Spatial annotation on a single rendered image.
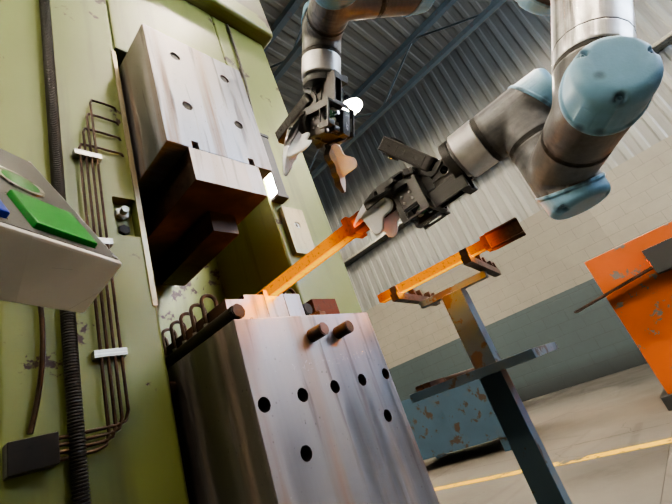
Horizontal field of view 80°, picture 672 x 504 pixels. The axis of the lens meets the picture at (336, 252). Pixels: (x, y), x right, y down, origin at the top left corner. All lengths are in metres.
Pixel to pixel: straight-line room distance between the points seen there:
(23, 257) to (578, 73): 0.56
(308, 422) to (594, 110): 0.60
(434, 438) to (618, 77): 4.35
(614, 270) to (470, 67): 6.80
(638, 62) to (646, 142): 8.01
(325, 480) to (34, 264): 0.52
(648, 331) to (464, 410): 1.72
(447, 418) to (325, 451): 3.80
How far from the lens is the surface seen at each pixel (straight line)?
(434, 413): 4.57
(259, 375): 0.71
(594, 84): 0.44
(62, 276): 0.54
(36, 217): 0.53
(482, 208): 8.85
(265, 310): 0.85
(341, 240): 0.74
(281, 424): 0.71
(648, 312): 4.05
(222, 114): 1.18
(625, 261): 4.07
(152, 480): 0.82
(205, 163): 1.00
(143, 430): 0.83
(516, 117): 0.60
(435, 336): 9.20
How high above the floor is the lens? 0.69
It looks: 22 degrees up
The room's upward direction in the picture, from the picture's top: 20 degrees counter-clockwise
